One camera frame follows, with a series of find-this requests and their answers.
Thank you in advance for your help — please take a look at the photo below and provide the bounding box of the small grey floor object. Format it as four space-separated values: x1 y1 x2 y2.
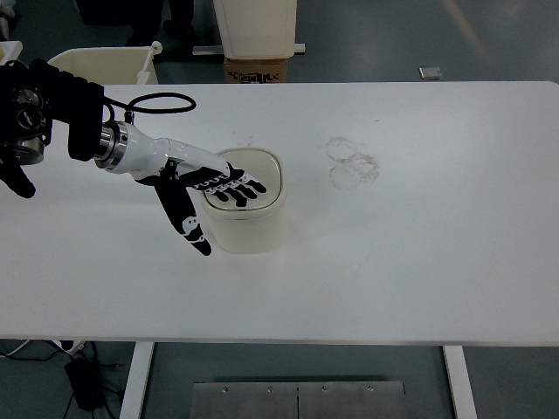
418 66 444 81

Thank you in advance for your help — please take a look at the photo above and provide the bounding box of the white tall container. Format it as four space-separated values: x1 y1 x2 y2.
213 0 297 59

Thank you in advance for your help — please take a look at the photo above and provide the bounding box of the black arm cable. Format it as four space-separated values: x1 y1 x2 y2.
102 91 197 126

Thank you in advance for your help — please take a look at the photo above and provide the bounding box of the white table leg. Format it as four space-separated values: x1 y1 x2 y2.
443 346 478 419
119 341 155 419

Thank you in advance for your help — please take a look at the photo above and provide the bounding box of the black power adapter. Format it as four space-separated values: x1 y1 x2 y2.
65 358 104 412

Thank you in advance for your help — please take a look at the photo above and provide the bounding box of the metal floor plate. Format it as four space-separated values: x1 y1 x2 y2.
190 381 409 418

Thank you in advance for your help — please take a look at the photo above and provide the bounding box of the left white table leg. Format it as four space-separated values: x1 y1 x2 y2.
119 341 155 419

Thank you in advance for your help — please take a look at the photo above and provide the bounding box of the right white table leg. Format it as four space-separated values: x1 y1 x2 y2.
443 346 478 419

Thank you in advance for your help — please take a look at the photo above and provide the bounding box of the cardboard box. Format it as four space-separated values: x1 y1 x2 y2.
224 58 288 84

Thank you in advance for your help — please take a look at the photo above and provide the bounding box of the cream plastic bin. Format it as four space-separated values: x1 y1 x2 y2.
48 41 162 85

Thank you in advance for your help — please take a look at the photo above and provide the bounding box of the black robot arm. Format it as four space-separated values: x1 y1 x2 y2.
1 59 266 256

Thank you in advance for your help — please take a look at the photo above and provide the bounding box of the metal floor bar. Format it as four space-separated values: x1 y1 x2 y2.
192 43 307 56

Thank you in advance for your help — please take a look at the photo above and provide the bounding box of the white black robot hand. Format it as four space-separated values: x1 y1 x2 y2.
94 121 267 256

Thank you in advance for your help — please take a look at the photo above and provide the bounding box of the cream trash can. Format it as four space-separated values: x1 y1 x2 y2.
201 148 287 254

